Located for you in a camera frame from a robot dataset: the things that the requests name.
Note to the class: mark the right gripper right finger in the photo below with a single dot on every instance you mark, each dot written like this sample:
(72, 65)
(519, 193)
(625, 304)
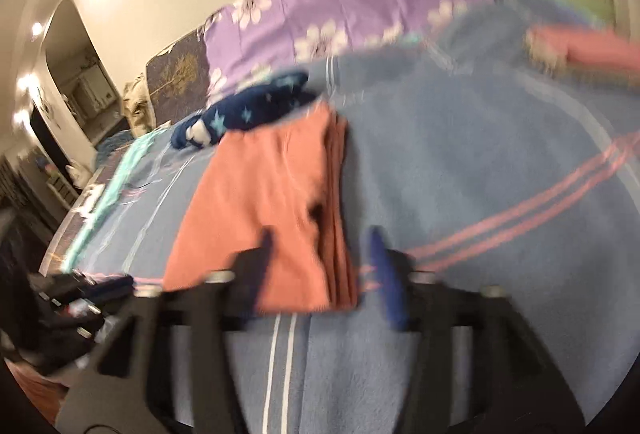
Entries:
(514, 385)

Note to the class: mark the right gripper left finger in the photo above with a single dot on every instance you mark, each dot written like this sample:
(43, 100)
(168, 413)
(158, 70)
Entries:
(164, 367)

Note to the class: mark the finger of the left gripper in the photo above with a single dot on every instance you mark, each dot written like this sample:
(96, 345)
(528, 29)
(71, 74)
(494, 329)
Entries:
(111, 289)

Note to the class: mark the coral pink long-sleeve shirt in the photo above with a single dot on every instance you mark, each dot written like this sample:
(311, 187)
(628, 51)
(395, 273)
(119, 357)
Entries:
(284, 177)

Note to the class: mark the beige crumpled clothes pile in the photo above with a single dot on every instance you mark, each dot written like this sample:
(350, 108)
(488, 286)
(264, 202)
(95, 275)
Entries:
(137, 107)

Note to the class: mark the folded pink clothes stack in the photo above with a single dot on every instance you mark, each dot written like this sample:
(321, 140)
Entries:
(597, 54)

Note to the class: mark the dark deer-print bed sheet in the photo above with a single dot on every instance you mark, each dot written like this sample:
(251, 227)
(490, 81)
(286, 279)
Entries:
(80, 211)

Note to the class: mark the blue plaid duvet cover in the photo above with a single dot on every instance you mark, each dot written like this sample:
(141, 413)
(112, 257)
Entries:
(484, 168)

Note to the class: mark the dark tree-print pillow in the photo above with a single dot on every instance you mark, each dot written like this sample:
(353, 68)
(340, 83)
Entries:
(178, 78)

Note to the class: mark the navy star fleece blanket roll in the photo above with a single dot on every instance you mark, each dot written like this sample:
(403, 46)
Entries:
(264, 103)

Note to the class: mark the purple floral pillow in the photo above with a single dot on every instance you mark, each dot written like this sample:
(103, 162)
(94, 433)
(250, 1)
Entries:
(249, 40)

